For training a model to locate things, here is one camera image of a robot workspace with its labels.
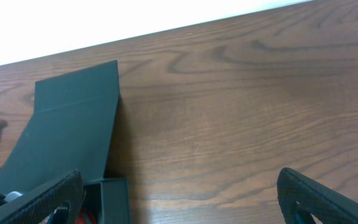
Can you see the red Pringles can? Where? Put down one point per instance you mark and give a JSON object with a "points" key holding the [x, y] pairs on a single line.
{"points": [[85, 217]]}

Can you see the dark green open box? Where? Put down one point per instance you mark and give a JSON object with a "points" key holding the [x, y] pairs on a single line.
{"points": [[71, 129]]}

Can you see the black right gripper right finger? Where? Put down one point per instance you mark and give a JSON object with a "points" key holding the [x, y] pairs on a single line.
{"points": [[302, 200]]}

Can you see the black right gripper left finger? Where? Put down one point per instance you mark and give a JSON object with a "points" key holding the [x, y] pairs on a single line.
{"points": [[40, 202]]}

